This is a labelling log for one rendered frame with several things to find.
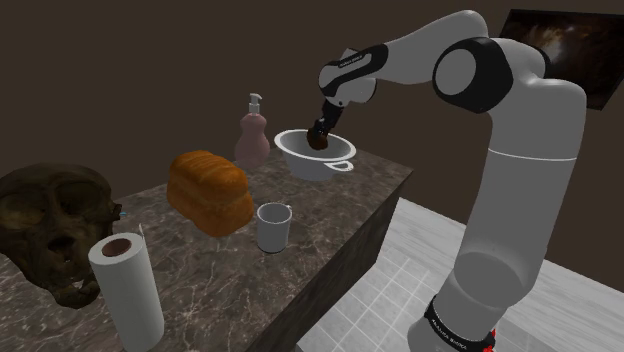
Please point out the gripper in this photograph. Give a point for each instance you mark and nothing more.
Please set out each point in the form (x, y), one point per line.
(329, 118)

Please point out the dark brown round object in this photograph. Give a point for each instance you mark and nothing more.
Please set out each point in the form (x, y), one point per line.
(318, 141)

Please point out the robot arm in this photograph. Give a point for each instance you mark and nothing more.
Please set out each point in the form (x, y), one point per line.
(521, 161)

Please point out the pink soap dispenser bottle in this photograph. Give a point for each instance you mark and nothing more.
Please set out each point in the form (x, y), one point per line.
(252, 139)

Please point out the white mug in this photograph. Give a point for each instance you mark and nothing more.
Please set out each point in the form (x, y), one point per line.
(273, 228)

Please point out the brown bread loaf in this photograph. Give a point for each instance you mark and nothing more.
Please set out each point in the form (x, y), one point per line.
(208, 192)

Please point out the marble kitchen counter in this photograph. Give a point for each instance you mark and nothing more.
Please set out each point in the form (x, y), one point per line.
(292, 292)

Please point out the white paper towel roll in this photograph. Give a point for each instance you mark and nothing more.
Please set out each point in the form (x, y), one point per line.
(129, 292)

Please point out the dark brown skull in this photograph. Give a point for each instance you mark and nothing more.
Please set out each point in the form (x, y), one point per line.
(44, 219)

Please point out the dark wall picture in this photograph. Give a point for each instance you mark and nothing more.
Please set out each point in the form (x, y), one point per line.
(580, 46)

